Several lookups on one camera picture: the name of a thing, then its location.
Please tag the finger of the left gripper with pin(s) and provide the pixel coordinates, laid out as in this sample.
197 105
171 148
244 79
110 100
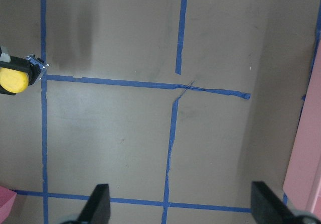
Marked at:
12 62
3 91

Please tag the yellow button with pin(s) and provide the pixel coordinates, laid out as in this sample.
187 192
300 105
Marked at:
18 81

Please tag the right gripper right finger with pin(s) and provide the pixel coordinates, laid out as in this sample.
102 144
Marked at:
267 208

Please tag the pink plastic bin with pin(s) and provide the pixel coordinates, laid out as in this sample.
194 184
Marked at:
302 181

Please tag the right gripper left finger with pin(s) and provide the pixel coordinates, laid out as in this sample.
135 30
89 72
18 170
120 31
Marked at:
97 208

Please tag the pink cube near arm base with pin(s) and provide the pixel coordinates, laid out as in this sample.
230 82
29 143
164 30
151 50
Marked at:
7 200

